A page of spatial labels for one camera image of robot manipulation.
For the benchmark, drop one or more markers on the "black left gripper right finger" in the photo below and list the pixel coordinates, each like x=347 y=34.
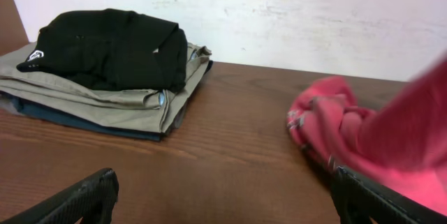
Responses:
x=359 y=199

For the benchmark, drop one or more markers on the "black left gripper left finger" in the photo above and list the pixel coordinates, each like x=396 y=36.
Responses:
x=89 y=201

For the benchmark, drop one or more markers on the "red printed t-shirt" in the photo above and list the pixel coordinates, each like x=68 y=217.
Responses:
x=402 y=146

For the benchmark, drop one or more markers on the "khaki folded trousers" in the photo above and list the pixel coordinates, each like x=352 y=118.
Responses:
x=143 y=110

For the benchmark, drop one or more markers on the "dark blue folded garment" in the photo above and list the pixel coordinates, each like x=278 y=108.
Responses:
x=70 y=119

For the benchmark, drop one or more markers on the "black folded garment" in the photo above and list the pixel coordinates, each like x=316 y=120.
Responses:
x=111 y=50

